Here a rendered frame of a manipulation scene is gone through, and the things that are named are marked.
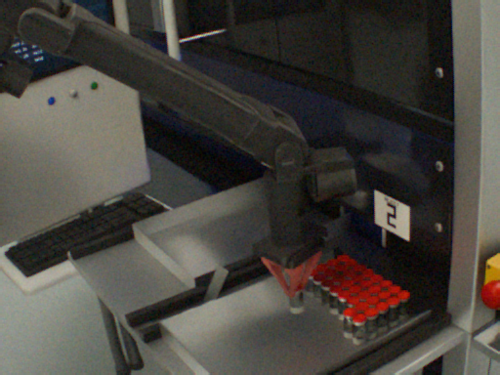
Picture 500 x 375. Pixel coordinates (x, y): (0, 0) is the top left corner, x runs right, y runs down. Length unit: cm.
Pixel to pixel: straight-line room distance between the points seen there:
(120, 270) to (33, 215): 43
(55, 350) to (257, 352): 170
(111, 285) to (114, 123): 57
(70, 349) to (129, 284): 141
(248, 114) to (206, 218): 59
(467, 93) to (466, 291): 31
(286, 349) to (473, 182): 38
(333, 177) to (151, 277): 45
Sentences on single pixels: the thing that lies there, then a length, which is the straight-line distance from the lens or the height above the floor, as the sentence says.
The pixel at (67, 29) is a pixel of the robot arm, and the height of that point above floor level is 141.
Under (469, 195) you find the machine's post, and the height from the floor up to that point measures 111.
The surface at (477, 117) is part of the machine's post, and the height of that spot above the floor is 123.
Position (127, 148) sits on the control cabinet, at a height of 92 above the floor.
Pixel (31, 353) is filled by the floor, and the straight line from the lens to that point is 275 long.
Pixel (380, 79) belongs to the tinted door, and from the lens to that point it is 110.
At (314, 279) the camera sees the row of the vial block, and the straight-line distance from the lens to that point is 117.
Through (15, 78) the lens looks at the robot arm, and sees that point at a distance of 137.
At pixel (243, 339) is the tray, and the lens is 113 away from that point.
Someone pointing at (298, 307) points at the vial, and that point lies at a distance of 113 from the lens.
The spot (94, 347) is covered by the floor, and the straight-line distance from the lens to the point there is 269.
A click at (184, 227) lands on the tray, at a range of 148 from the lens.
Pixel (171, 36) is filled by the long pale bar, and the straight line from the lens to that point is 151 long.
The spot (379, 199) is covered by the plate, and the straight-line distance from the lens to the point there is 117.
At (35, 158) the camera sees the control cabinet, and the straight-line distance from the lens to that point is 170.
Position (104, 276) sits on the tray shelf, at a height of 88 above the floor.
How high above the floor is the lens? 156
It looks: 25 degrees down
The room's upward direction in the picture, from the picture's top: 6 degrees counter-clockwise
